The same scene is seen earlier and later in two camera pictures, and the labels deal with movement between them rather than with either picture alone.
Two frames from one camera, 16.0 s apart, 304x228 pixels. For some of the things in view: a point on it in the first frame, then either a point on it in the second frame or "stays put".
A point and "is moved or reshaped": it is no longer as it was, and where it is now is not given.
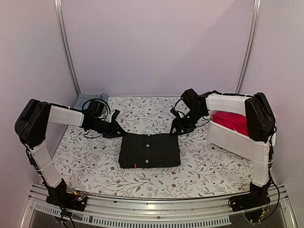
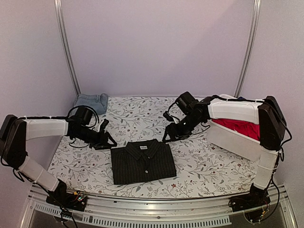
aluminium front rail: x=213 y=211 stays put
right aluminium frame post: x=256 y=11 stays put
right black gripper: x=179 y=126 → x=173 y=135
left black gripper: x=113 y=129 → x=102 y=141
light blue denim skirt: x=81 y=98 stays put
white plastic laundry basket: x=232 y=139 stays put
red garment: x=235 y=122 stays put
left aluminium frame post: x=58 y=7 stays put
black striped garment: x=139 y=150 is moved or reshaped
